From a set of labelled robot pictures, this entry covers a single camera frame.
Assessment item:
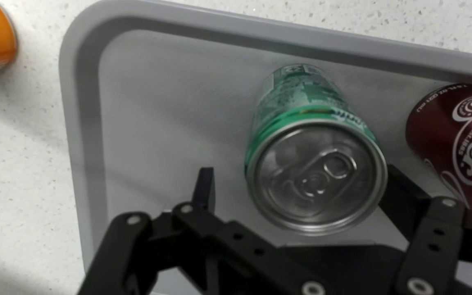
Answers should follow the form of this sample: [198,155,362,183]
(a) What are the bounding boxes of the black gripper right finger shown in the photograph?
[380,162,472,295]

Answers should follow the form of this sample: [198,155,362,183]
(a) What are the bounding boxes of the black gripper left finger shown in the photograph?
[77,165,324,295]

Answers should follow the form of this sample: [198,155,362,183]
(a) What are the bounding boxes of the red Dr Pepper can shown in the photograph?
[404,81,472,226]

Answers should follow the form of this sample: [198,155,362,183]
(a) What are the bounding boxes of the green soda can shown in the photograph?
[242,63,390,237]

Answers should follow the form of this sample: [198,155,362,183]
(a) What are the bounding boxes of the grey plastic tray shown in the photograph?
[59,0,472,275]

